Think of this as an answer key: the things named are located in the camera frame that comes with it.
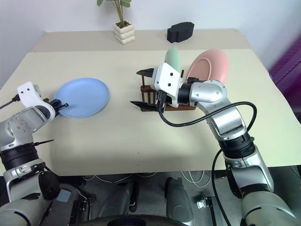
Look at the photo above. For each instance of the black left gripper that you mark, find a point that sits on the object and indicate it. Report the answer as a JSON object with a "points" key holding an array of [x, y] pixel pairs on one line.
{"points": [[55, 105]]}

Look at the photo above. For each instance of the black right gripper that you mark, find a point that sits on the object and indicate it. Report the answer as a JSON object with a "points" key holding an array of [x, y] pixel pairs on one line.
{"points": [[165, 99]]}

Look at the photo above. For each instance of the blue plate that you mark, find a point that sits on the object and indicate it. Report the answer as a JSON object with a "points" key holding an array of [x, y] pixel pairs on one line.
{"points": [[82, 99]]}

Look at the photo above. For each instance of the green plate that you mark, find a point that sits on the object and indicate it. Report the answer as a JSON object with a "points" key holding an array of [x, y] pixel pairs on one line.
{"points": [[172, 57]]}

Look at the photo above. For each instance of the pink plate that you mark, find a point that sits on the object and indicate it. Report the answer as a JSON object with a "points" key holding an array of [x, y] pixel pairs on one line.
{"points": [[211, 66]]}

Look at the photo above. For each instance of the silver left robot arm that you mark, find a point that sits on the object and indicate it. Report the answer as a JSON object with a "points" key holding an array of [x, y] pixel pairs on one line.
{"points": [[23, 122]]}

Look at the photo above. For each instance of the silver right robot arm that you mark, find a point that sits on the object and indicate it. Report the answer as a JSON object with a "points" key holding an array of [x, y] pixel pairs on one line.
{"points": [[225, 117]]}

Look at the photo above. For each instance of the wooden dish rack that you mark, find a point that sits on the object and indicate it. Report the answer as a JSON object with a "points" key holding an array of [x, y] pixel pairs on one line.
{"points": [[147, 94]]}

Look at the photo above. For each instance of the white bubble plant pot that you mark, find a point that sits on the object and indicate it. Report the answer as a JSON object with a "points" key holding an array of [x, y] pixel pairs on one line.
{"points": [[124, 34]]}

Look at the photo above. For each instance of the black foam block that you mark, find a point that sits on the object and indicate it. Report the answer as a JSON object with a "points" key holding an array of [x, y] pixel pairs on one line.
{"points": [[179, 33]]}

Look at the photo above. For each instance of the green potted plant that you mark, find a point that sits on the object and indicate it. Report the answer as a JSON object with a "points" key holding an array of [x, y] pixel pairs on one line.
{"points": [[120, 11]]}

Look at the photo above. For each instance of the grey blue square pad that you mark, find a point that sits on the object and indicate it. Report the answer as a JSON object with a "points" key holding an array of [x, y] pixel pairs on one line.
{"points": [[64, 196]]}

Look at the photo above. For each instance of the dark rounded shape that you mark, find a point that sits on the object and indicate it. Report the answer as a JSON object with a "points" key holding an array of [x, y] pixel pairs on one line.
{"points": [[120, 200], [178, 200]]}

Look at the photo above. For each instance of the ribbed panel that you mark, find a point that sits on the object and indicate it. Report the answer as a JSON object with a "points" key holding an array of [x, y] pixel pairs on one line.
{"points": [[287, 61]]}

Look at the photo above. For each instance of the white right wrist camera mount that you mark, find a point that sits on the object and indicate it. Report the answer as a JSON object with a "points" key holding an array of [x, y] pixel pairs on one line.
{"points": [[168, 78]]}

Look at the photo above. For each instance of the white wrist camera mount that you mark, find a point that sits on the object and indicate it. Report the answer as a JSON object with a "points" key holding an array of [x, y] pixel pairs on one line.
{"points": [[168, 78], [29, 95]]}

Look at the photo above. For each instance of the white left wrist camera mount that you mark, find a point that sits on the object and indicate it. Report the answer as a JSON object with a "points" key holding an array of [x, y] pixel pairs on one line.
{"points": [[29, 95]]}

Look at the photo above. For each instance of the black table frame bar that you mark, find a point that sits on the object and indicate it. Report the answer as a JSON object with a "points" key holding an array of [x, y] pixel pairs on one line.
{"points": [[219, 174]]}

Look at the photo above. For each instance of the metal floor bracket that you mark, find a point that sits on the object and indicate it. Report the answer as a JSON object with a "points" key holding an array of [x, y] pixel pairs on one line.
{"points": [[207, 204]]}

